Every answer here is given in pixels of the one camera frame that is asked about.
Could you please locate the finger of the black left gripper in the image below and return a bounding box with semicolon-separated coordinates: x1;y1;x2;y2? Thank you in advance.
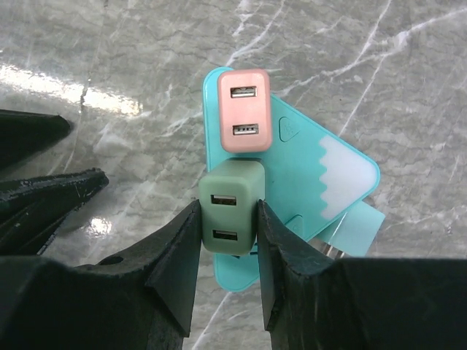
1;109;72;170
1;168;109;255

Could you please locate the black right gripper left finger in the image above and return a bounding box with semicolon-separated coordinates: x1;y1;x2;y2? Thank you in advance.
1;201;201;349

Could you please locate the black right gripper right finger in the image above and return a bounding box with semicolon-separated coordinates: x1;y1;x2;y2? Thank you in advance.
258;201;466;349

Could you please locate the teal triangular power strip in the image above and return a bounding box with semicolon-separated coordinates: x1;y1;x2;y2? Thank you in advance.
202;67;380;292

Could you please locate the green plug adapter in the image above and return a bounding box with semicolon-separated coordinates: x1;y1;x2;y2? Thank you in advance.
198;158;266;256

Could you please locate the pink plug adapter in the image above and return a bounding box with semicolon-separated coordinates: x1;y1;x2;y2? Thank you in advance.
217;69;272;153

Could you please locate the teal plug adapter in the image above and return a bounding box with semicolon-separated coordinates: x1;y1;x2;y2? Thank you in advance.
310;201;385;260

